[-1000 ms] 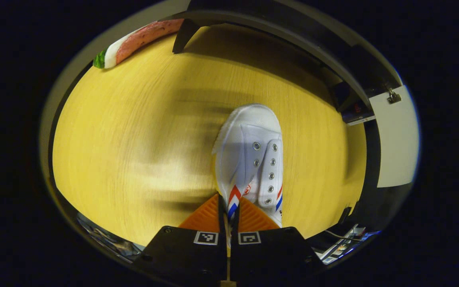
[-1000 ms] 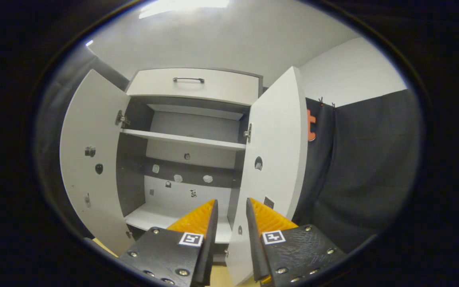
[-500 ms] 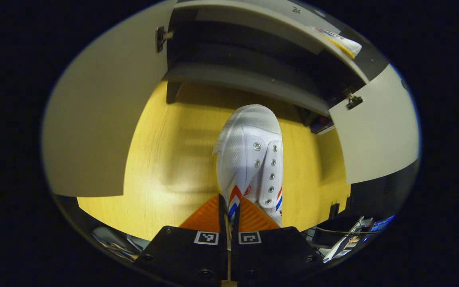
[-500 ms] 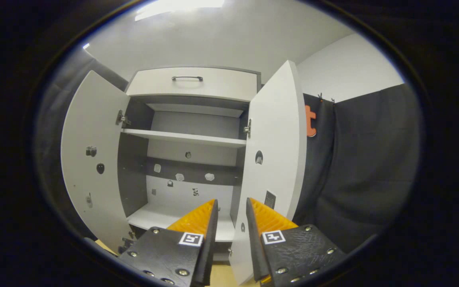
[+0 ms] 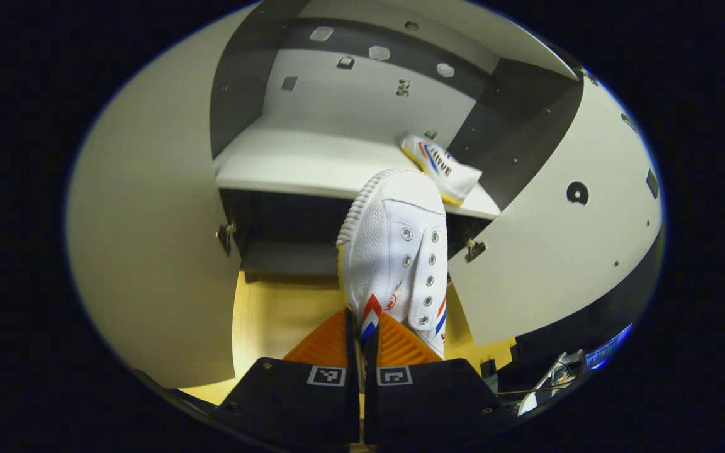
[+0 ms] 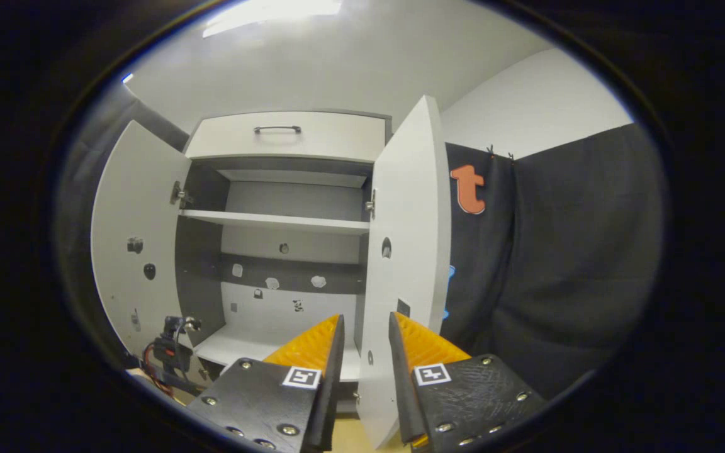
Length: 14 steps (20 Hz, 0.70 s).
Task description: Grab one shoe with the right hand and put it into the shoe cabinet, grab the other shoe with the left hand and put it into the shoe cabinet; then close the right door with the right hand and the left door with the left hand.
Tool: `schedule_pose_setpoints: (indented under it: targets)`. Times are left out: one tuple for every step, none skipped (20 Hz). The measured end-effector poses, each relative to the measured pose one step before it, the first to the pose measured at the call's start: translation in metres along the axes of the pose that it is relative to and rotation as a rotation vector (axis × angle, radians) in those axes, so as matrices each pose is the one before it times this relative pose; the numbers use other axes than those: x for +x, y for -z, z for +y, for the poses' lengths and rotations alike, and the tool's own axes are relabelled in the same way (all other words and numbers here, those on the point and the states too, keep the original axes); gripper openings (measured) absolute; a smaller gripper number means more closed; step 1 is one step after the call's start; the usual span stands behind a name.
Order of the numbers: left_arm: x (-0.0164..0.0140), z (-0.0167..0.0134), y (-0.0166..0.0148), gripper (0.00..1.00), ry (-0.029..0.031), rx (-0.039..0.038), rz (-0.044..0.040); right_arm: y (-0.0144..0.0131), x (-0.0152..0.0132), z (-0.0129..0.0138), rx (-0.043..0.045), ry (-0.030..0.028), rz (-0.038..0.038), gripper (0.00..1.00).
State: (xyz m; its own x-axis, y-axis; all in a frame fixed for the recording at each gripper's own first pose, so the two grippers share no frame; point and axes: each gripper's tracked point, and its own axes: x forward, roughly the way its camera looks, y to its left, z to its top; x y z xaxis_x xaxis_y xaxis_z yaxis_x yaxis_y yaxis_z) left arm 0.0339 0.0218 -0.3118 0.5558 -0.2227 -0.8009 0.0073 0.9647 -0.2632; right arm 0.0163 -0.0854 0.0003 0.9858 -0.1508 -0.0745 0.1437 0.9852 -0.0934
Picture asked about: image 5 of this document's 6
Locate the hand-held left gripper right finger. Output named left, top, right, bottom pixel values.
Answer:
left=362, top=313, right=514, bottom=449

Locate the white shoe cabinet door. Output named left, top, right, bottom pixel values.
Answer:
left=447, top=79, right=664, bottom=347
left=65, top=3, right=262, bottom=389

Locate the blue lit screen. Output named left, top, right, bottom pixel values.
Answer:
left=585, top=323, right=635, bottom=372

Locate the white canvas shoe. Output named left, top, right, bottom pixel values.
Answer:
left=400, top=133, right=483, bottom=207
left=336, top=167, right=450, bottom=361

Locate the white shoe cabinet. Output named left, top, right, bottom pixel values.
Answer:
left=210, top=0, right=585, bottom=284

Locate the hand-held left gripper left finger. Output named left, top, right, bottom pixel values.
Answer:
left=211, top=307, right=361, bottom=450

